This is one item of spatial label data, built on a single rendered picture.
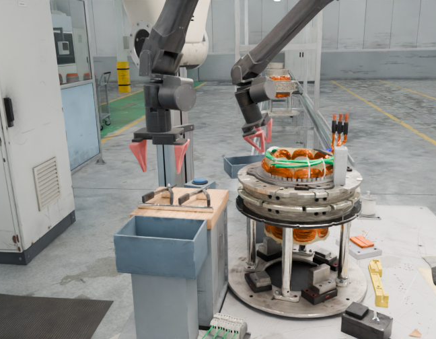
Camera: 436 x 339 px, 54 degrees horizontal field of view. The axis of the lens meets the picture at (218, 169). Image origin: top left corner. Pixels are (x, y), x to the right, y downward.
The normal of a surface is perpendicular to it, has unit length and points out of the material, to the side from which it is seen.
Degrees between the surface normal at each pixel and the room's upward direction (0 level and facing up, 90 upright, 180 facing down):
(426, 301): 0
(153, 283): 90
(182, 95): 90
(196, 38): 90
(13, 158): 90
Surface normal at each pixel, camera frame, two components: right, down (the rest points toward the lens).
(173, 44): 0.60, 0.61
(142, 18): -0.65, 0.52
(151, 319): -0.21, 0.28
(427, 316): -0.02, -0.96
